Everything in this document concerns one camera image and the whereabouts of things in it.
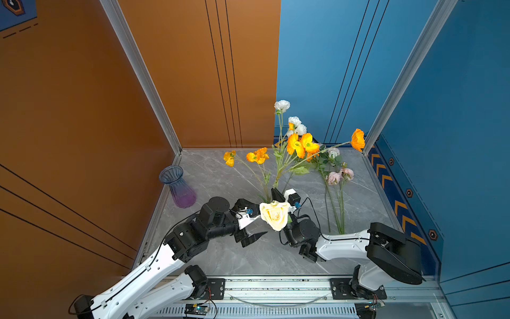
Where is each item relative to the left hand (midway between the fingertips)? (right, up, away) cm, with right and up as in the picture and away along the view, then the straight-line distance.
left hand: (259, 214), depth 66 cm
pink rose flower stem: (+41, +13, +39) cm, 58 cm away
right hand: (+4, +8, +6) cm, 11 cm away
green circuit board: (-23, -35, +4) cm, 42 cm away
